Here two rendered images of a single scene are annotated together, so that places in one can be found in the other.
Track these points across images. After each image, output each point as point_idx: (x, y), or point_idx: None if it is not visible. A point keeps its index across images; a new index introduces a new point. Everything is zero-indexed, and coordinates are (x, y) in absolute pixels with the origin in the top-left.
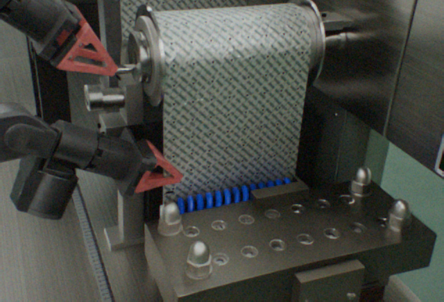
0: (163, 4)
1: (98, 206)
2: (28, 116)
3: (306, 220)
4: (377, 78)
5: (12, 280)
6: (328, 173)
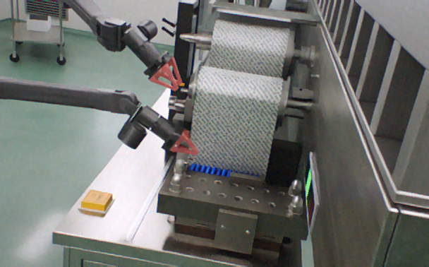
0: (231, 68)
1: None
2: (129, 97)
3: (248, 193)
4: (310, 128)
5: (118, 180)
6: None
